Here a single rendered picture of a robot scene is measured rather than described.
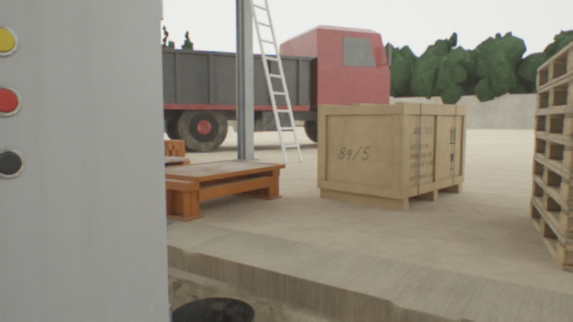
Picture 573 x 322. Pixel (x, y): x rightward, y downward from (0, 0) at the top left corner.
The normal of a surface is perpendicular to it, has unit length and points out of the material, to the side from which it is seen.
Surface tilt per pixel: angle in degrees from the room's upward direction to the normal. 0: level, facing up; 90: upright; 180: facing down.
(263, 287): 90
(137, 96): 90
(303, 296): 88
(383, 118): 90
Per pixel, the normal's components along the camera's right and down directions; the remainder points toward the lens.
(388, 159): -0.69, 0.07
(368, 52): 0.38, 0.02
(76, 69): 0.82, 0.05
